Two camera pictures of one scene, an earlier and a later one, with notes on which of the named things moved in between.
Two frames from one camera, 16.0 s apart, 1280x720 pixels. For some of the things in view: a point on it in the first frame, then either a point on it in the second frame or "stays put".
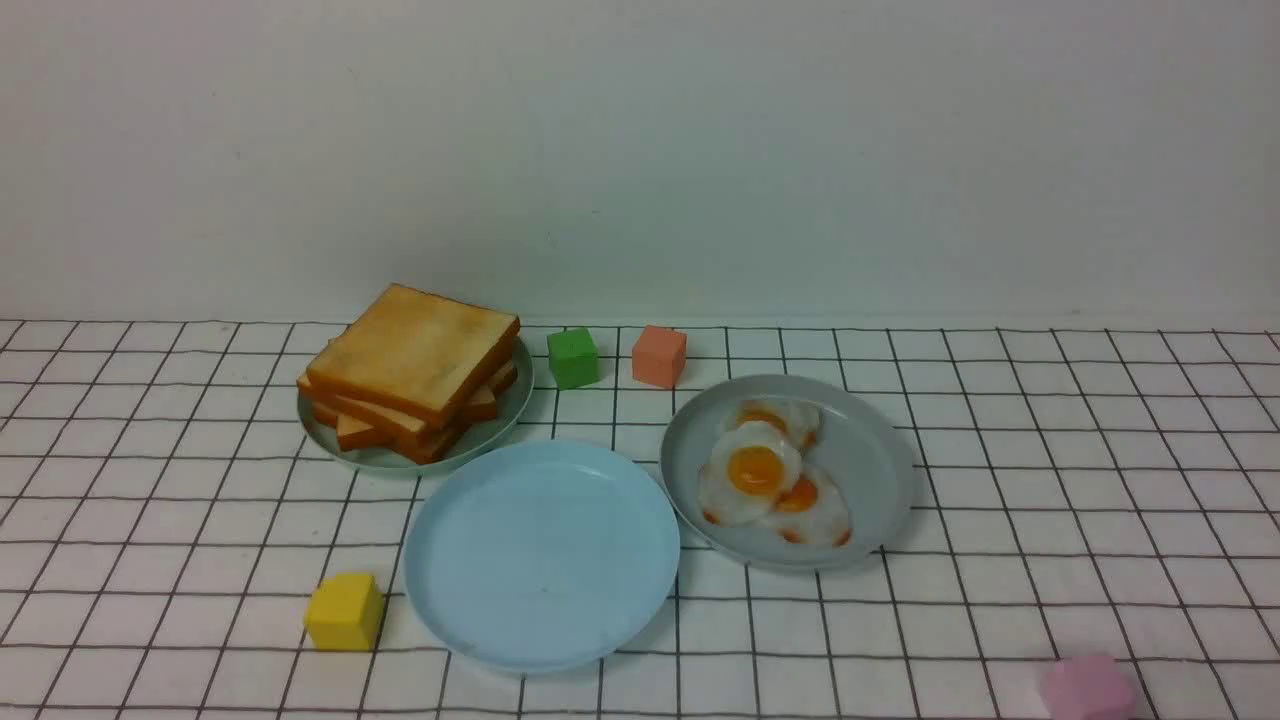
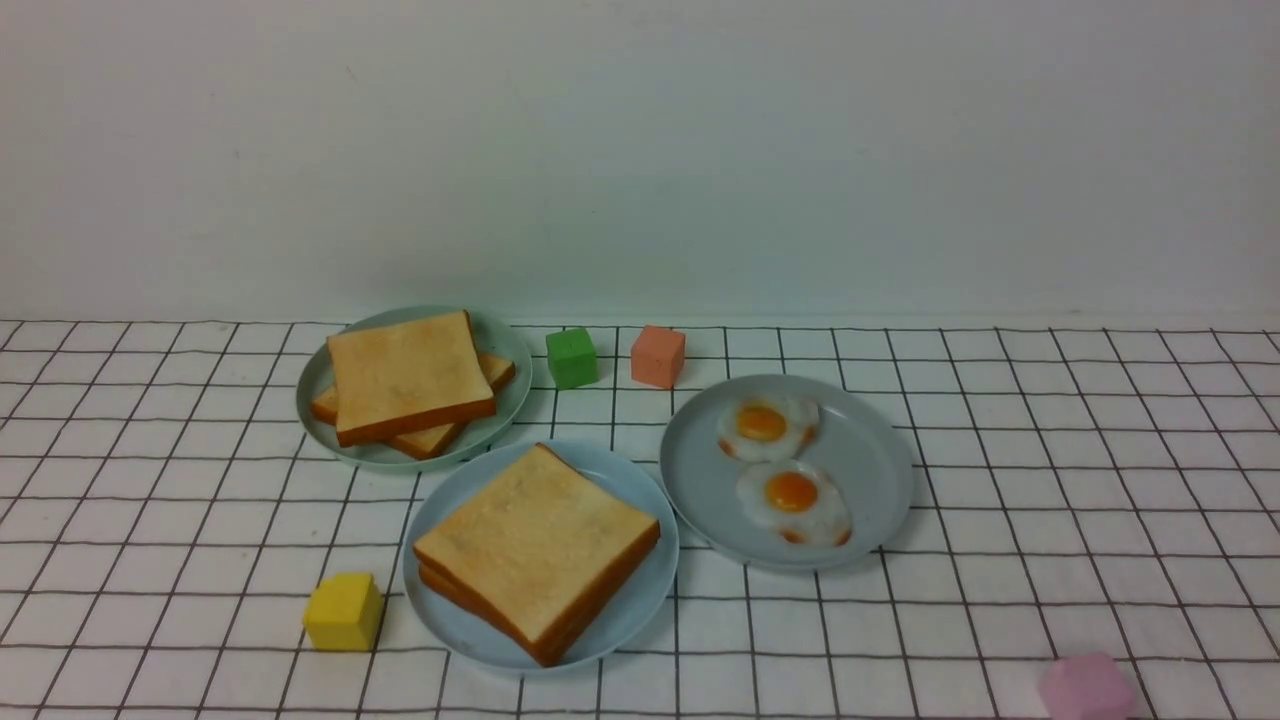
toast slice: [413, 353] → [545, 657]
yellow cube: [345, 612] stays put
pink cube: [1083, 687] stays put
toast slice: [424, 436] → [536, 553]
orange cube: [659, 356] stays put
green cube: [573, 357] stays put
